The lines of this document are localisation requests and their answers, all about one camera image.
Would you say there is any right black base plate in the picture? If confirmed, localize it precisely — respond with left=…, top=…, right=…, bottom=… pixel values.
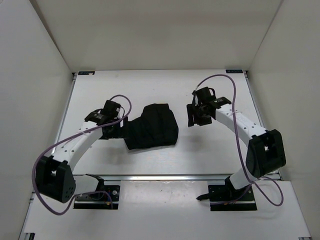
left=196, top=184, right=258, bottom=212

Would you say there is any left dark label sticker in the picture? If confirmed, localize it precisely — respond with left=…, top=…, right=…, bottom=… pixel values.
left=78, top=71, right=95, bottom=76

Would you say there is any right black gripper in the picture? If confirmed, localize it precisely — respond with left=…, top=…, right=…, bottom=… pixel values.
left=187, top=103, right=211, bottom=128

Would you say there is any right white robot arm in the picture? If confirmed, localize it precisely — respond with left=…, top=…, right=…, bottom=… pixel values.
left=186, top=87, right=286, bottom=200

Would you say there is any right dark label sticker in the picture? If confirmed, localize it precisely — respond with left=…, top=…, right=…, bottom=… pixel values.
left=225, top=69, right=243, bottom=74

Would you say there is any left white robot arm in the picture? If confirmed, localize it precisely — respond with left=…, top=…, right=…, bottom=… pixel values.
left=32, top=99, right=128, bottom=203

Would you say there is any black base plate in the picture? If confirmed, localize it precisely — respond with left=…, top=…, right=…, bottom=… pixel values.
left=196, top=184, right=258, bottom=212
left=73, top=174, right=121, bottom=210

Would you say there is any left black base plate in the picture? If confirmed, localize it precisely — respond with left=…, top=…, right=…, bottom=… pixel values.
left=73, top=174, right=121, bottom=210

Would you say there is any dark label sticker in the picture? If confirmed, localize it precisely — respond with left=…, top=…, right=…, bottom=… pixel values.
left=78, top=71, right=95, bottom=76
left=225, top=69, right=243, bottom=74

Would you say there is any black pleated skirt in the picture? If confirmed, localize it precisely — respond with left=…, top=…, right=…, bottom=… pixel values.
left=122, top=103, right=179, bottom=150

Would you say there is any aluminium table rail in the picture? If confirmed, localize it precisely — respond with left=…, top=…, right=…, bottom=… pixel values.
left=72, top=173, right=283, bottom=182

